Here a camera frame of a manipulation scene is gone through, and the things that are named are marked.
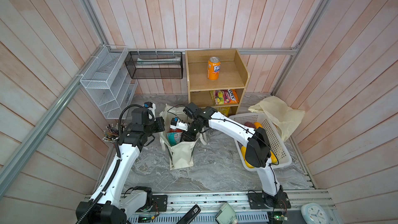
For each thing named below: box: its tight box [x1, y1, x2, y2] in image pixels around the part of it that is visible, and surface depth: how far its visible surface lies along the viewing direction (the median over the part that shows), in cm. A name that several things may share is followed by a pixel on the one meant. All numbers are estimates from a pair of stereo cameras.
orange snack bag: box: [223, 89, 239, 105], surface depth 94 cm
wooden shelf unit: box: [185, 48, 251, 115], surface depth 92 cm
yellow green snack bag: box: [209, 89, 225, 106], surface depth 95 cm
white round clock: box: [300, 202, 330, 224], surface depth 70 cm
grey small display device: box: [215, 202, 238, 224], surface depth 67 cm
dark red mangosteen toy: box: [244, 121, 256, 129], surface depth 99 cm
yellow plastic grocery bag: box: [248, 96, 306, 143], surface depth 93 cm
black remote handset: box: [176, 204, 202, 224], surface depth 71 cm
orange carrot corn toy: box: [269, 150, 278, 164], surface depth 85 cm
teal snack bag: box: [166, 131, 183, 147], surface depth 83 cm
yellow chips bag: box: [217, 106, 231, 118], surface depth 108 cm
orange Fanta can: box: [207, 56, 222, 81], surface depth 79 cm
